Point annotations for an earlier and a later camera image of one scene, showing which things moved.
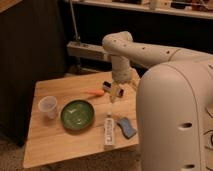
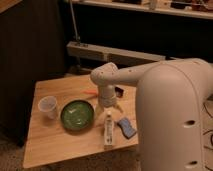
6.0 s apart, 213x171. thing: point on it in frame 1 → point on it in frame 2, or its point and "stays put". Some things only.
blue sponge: [126, 127] stays put
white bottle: [109, 130] stays put
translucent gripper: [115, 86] → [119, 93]
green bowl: [77, 114] stays put
